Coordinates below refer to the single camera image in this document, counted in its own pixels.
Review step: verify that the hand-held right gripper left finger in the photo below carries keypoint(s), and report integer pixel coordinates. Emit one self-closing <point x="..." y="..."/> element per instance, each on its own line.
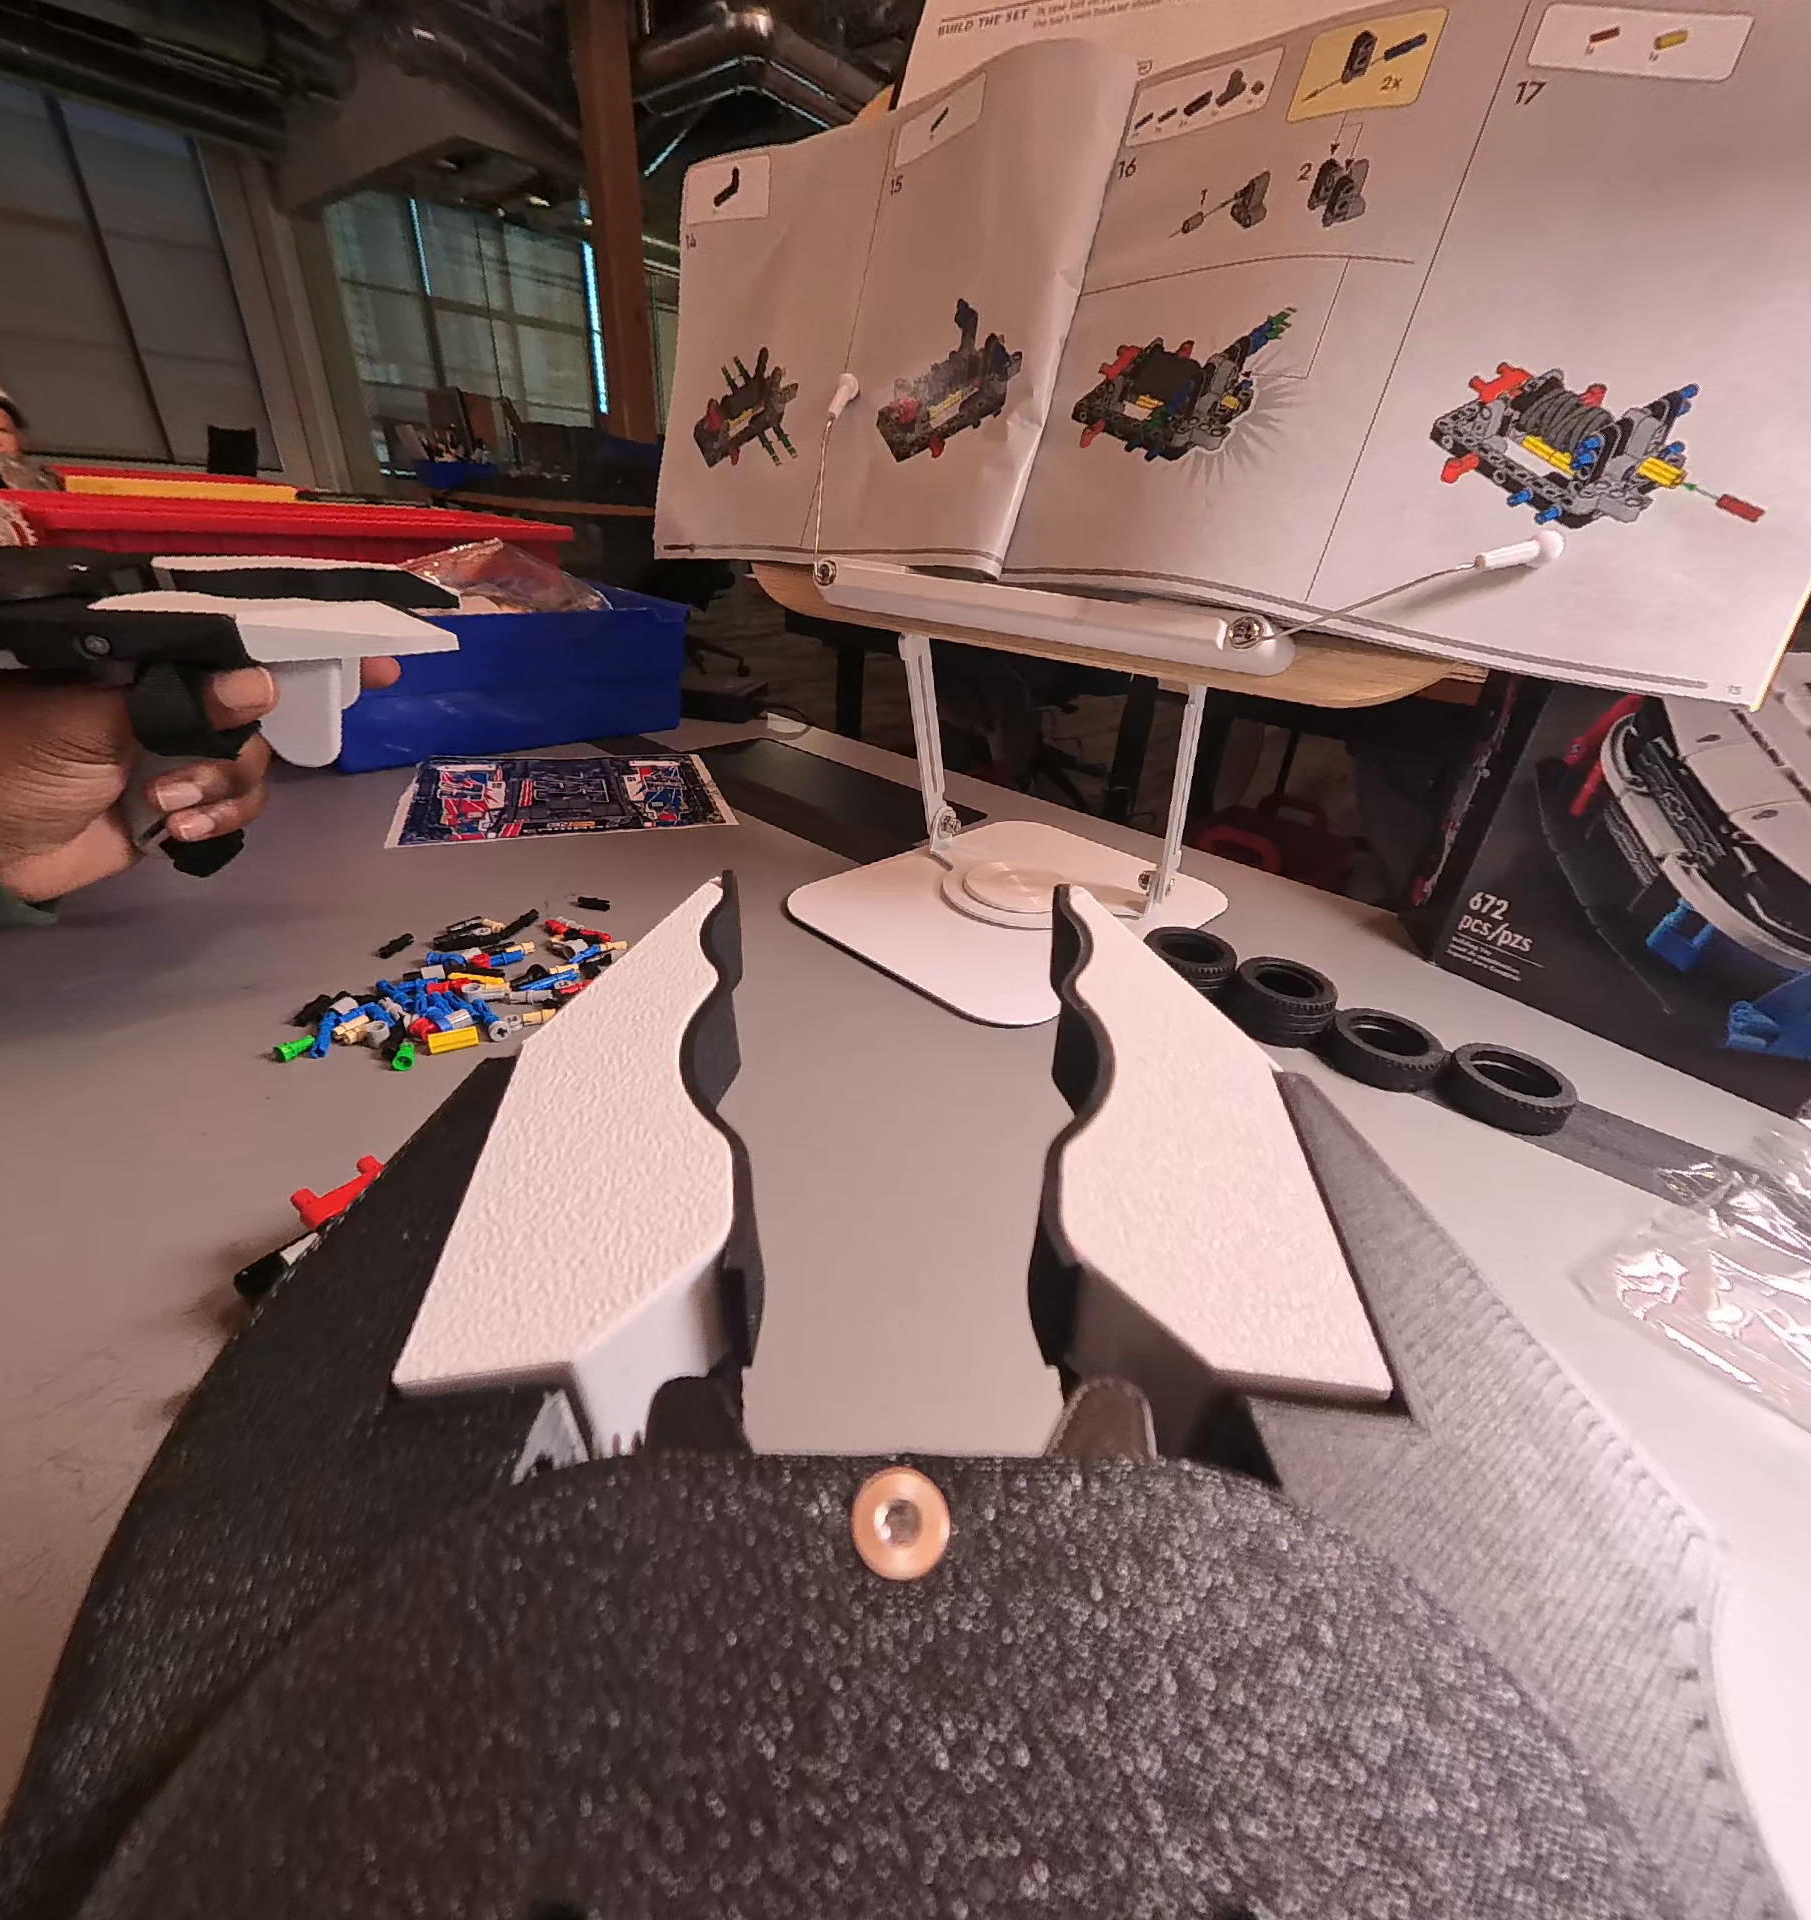
<point x="591" y="1168"/>

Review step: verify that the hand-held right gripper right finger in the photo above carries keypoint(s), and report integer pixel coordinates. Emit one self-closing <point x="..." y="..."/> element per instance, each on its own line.
<point x="1221" y="1200"/>

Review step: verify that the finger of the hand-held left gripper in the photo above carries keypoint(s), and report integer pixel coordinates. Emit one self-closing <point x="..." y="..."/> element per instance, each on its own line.
<point x="321" y="578"/>
<point x="306" y="631"/>

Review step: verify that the lego instruction booklet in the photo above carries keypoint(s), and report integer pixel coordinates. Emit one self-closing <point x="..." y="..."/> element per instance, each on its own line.
<point x="1595" y="226"/>

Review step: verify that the pile of small lego pieces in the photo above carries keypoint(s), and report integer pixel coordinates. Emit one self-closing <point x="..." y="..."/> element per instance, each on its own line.
<point x="442" y="997"/>

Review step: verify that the red lego connector piece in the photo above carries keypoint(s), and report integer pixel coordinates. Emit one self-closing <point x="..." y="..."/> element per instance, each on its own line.
<point x="321" y="1200"/>

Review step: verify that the black lego pin piece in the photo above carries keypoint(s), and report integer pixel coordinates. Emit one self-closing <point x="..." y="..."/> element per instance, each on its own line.
<point x="268" y="1272"/>

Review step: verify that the black lego set box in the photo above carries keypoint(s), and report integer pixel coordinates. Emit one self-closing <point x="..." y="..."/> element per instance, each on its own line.
<point x="1537" y="838"/>

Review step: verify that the person's left hand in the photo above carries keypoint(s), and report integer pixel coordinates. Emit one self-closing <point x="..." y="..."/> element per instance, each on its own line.
<point x="37" y="781"/>

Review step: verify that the red plastic tray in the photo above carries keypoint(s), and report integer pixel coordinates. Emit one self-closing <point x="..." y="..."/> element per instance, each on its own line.
<point x="245" y="523"/>

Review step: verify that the crumpled plastic bag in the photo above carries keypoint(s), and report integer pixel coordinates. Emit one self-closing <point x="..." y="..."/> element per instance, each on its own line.
<point x="499" y="578"/>

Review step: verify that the blue plastic bin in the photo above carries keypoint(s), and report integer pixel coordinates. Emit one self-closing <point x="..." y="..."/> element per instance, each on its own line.
<point x="545" y="688"/>

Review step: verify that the cluttered background workbench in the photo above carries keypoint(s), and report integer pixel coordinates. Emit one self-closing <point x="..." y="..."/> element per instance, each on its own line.
<point x="545" y="449"/>

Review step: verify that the white book stand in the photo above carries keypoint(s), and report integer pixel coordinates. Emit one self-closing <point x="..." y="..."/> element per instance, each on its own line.
<point x="906" y="914"/>

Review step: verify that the brown wooden pillar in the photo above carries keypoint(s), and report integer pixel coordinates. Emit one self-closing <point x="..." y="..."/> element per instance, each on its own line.
<point x="612" y="226"/>

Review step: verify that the clear plastic bag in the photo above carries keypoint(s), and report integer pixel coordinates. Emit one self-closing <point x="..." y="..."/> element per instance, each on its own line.
<point x="1746" y="1289"/>

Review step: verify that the white printed paper sheet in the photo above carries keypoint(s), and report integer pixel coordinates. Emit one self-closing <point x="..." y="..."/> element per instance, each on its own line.
<point x="996" y="43"/>

